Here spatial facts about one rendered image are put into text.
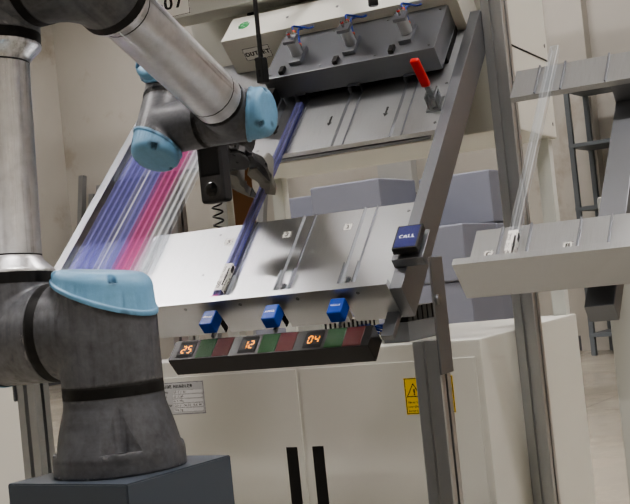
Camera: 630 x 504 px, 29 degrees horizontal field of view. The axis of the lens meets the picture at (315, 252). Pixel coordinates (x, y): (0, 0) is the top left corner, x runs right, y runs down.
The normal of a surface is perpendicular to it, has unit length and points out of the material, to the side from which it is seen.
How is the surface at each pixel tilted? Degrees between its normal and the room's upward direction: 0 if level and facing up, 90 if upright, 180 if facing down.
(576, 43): 90
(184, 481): 90
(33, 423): 90
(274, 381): 90
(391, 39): 43
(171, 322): 134
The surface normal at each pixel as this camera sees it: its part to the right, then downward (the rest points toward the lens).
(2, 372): -0.23, 0.68
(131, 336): 0.57, -0.08
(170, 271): -0.38, -0.71
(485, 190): -0.52, 0.03
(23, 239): 0.73, -0.11
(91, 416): -0.26, -0.30
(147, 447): 0.50, -0.38
